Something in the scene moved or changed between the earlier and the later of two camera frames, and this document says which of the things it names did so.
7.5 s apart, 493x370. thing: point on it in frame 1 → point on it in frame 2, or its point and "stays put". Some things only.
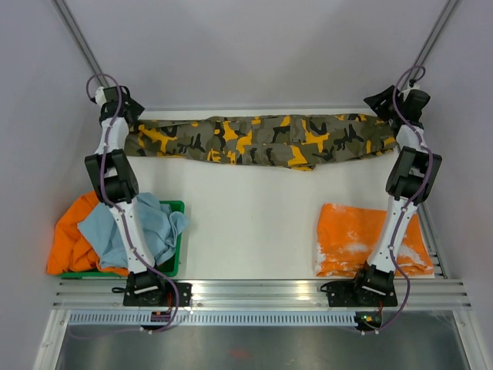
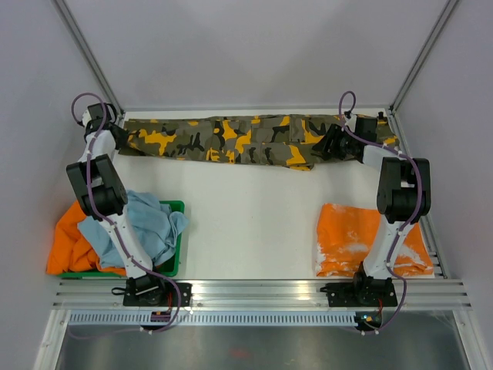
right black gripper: [372, 101] → [333, 132]
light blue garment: [163, 228] stays put
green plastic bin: [168, 268] stays put
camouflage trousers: [294, 142] stays put
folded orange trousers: [348, 239] stays put
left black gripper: [135, 109] → [122, 143]
